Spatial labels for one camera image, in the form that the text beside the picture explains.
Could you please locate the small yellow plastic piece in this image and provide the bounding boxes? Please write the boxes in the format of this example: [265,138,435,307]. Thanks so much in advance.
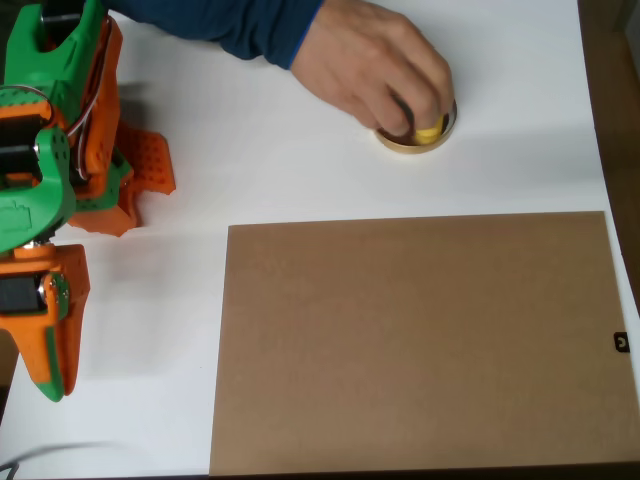
[413,116,447,147]

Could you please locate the bare person hand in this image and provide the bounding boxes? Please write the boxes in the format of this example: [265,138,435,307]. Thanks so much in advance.
[289,0,457,139]

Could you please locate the forearm in blue sleeve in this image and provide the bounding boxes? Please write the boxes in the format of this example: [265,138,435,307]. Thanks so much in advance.
[99,0,327,71]

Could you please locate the white red servo cable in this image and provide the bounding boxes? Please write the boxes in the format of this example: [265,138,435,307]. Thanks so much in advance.
[0,9,119,184]

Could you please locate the round gold-rimmed dish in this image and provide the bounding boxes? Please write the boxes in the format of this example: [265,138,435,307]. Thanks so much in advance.
[374,98,459,156]

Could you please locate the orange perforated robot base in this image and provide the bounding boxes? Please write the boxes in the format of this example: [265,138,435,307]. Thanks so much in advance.
[66,121,178,238]

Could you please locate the grey cable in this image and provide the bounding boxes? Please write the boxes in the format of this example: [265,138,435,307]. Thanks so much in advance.
[0,441,119,480]

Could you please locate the brown cardboard mat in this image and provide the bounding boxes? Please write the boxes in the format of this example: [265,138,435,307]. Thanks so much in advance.
[208,210,640,477]

